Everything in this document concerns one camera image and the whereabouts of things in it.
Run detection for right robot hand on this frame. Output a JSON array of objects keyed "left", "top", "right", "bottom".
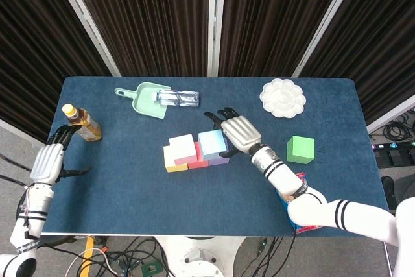
[{"left": 203, "top": 106, "right": 263, "bottom": 158}]

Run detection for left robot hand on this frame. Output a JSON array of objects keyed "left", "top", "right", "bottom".
[{"left": 29, "top": 124, "right": 93, "bottom": 184}]

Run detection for light blue foam cube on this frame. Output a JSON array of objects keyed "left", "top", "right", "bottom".
[{"left": 197, "top": 129, "right": 228, "bottom": 161}]

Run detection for purple foam cube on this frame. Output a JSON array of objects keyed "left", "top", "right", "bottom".
[{"left": 208, "top": 137, "right": 231, "bottom": 166}]

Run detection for red foam cube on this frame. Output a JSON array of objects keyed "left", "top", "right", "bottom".
[{"left": 187, "top": 141, "right": 210, "bottom": 170}]

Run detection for pink foam cube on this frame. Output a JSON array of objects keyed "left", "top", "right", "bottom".
[{"left": 168, "top": 134, "right": 199, "bottom": 167}]

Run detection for yellow foam cube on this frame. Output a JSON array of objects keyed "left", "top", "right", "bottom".
[{"left": 163, "top": 145, "right": 189, "bottom": 173}]

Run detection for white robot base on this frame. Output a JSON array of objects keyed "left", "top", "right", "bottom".
[{"left": 155, "top": 236, "right": 246, "bottom": 277}]

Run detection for tea bottle with yellow cap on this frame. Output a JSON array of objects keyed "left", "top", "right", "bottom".
[{"left": 62, "top": 103, "right": 103, "bottom": 143}]

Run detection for white flower-shaped palette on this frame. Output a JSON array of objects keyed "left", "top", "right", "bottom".
[{"left": 259, "top": 78, "right": 307, "bottom": 118}]

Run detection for green foam cube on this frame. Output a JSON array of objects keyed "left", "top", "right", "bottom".
[{"left": 286, "top": 135, "right": 316, "bottom": 165}]

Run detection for clear plastic water bottle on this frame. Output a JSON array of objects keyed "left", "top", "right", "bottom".
[{"left": 152, "top": 89, "right": 200, "bottom": 108}]

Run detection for dark blue table mat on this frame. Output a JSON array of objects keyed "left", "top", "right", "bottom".
[{"left": 41, "top": 76, "right": 390, "bottom": 237}]

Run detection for mint green dustpan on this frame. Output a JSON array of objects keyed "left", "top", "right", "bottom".
[{"left": 113, "top": 82, "right": 172, "bottom": 120}]

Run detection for blue snack bag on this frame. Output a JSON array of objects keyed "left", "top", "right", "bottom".
[{"left": 275, "top": 172, "right": 322, "bottom": 234}]

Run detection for dark curtain divider panel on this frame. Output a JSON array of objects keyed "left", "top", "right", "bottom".
[
  {"left": 0, "top": 0, "right": 123, "bottom": 143},
  {"left": 293, "top": 0, "right": 415, "bottom": 135},
  {"left": 64, "top": 0, "right": 217, "bottom": 77},
  {"left": 216, "top": 0, "right": 354, "bottom": 78}
]

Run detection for green circuit board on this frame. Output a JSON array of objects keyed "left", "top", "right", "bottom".
[{"left": 141, "top": 261, "right": 163, "bottom": 276}]

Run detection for black power strip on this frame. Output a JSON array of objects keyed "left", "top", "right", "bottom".
[{"left": 371, "top": 141, "right": 415, "bottom": 151}]

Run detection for black swivel chair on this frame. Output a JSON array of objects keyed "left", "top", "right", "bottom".
[{"left": 381, "top": 175, "right": 415, "bottom": 210}]

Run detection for white floor cable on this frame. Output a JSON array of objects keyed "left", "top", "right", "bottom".
[{"left": 64, "top": 247, "right": 123, "bottom": 277}]

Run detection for black floor cable bundle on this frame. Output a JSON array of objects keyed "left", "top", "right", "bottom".
[{"left": 51, "top": 236, "right": 169, "bottom": 277}]

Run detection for black floor cables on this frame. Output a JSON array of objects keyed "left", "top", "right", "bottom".
[{"left": 249, "top": 236, "right": 286, "bottom": 277}]

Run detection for black cable pile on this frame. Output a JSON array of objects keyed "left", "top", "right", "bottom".
[{"left": 382, "top": 113, "right": 415, "bottom": 143}]

